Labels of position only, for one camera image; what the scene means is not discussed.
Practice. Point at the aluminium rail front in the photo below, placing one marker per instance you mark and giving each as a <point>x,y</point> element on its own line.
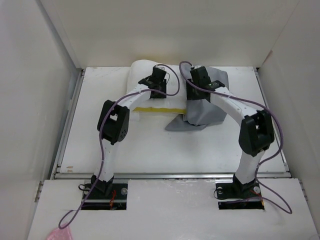
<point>154,176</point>

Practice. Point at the white pillow yellow edge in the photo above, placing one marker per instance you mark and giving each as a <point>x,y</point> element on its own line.
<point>171,104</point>

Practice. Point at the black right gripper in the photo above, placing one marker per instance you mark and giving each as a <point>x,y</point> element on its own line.
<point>190,94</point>

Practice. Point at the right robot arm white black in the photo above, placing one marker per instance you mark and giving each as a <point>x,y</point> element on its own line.
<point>255,136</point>

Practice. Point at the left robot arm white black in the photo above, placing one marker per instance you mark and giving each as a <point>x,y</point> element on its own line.
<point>113,124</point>

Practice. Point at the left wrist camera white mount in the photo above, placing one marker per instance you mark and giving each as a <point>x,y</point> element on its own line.
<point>160,67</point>

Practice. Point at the grey pillowcase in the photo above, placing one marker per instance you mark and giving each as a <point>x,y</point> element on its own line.
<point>200,113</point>

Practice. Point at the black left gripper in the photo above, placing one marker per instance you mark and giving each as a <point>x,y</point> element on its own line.
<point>161,96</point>

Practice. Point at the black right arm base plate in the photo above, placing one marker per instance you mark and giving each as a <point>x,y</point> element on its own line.
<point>231,197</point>

